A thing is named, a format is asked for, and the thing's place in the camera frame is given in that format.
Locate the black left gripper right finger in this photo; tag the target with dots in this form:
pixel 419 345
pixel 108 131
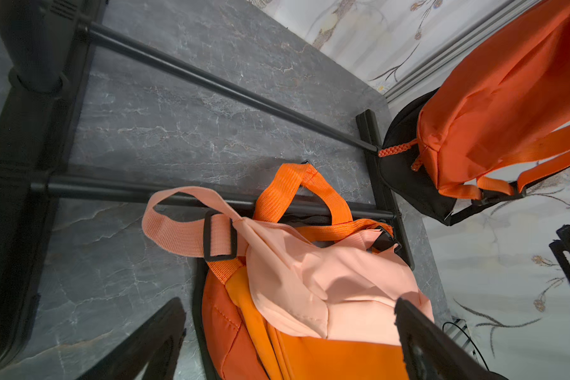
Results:
pixel 429 353

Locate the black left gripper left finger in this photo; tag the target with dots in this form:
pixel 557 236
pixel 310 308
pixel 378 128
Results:
pixel 151 351

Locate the bright orange sling bag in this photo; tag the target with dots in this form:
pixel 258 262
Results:
pixel 237 344

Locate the pink sling bag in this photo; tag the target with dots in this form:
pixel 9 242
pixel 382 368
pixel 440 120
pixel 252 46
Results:
pixel 345 291

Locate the dark orange backpack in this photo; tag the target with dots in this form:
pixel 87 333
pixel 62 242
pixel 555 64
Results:
pixel 532 52

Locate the black sling bag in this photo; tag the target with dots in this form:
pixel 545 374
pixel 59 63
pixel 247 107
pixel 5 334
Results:
pixel 422 171

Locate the black clothes rack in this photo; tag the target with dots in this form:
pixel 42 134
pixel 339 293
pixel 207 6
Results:
pixel 102 277

